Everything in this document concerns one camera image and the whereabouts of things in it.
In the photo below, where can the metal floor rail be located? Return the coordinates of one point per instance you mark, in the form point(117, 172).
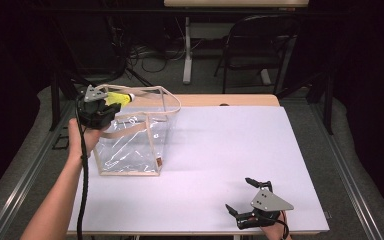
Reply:
point(16, 190)
point(353, 186)

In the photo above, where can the clear bag with beige trim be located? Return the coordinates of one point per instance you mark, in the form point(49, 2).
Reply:
point(136, 146)

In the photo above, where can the white desk with metal legs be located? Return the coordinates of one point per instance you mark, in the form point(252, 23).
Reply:
point(187, 50)

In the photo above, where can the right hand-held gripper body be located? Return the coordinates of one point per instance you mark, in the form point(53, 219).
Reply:
point(268, 201)

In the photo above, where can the person's right hand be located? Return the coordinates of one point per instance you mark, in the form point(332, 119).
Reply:
point(278, 231)

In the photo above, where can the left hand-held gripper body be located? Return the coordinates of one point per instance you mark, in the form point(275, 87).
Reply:
point(93, 111)

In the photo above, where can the black folding chair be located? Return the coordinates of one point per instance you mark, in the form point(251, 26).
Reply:
point(260, 40)

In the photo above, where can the person's left hand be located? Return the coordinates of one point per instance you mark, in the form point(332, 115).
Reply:
point(80, 140)

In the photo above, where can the black metal stand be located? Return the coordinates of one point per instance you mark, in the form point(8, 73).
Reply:
point(328, 100)
point(55, 93)

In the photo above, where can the wooden table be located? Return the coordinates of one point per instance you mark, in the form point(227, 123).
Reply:
point(233, 100)

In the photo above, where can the white table mat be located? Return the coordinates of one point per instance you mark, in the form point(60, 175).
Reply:
point(230, 150)

